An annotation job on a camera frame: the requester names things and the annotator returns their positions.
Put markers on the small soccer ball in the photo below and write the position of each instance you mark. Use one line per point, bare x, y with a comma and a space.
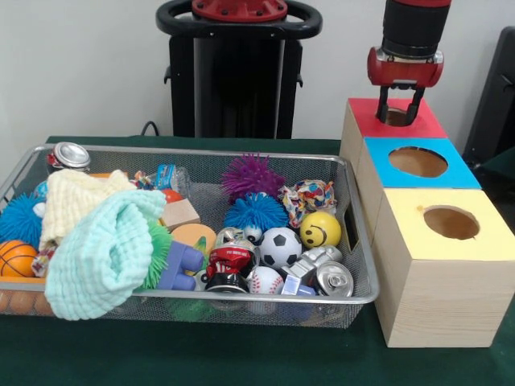
281, 246

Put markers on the dark green table cloth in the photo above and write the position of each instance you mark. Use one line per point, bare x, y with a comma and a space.
241, 354

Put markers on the cream knitted cloth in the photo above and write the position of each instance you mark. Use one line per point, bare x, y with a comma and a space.
76, 201

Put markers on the silver crushed can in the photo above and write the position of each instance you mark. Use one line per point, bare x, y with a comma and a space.
335, 279

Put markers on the mint green knitted cloth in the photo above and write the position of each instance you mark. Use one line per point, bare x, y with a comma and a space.
105, 257

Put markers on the small blue spiky ball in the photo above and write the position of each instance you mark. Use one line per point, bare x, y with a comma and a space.
256, 213

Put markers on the wooden box with three holes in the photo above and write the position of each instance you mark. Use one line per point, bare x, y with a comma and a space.
434, 281

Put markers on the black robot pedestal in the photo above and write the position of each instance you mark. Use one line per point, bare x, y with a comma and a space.
225, 80

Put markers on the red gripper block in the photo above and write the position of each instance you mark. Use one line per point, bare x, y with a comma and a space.
405, 71

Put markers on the red crushed can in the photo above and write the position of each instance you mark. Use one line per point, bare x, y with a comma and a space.
231, 261

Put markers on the large blue toy brick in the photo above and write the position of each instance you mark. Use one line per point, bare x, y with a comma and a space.
180, 265

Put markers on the crumpled silver can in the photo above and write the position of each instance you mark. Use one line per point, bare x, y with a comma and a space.
310, 264

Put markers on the purple spiky toy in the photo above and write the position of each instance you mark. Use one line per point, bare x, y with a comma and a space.
253, 177

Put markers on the white toy baseball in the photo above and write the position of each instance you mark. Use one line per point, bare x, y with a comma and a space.
265, 281

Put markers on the shallow clear mesh bin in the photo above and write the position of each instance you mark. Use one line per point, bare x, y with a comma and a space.
346, 241

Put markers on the yellow smiley ball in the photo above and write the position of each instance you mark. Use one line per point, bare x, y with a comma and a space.
320, 229

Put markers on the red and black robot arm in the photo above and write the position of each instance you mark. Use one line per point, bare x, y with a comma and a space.
414, 24

